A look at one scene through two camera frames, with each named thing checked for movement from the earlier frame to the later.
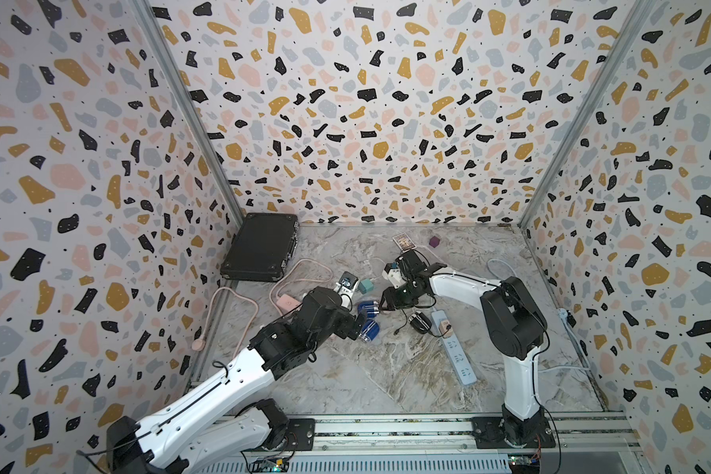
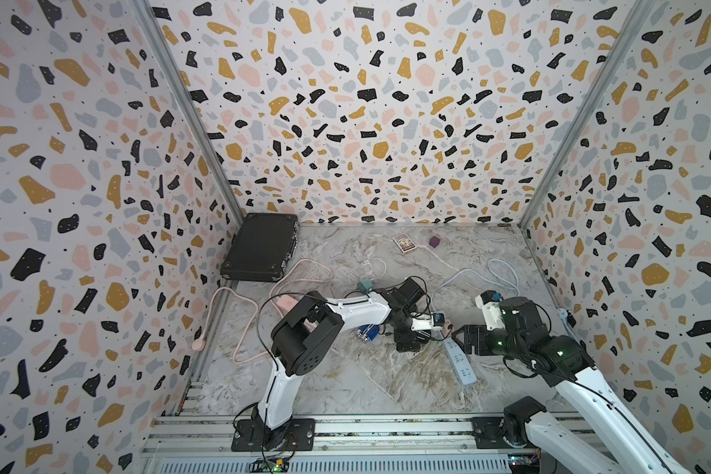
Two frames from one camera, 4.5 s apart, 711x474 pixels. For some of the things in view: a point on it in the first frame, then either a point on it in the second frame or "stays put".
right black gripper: x=390 y=301 to x=479 y=332
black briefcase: x=261 y=248 stays put
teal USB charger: x=365 y=285 stays put
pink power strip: x=286 y=303 stays put
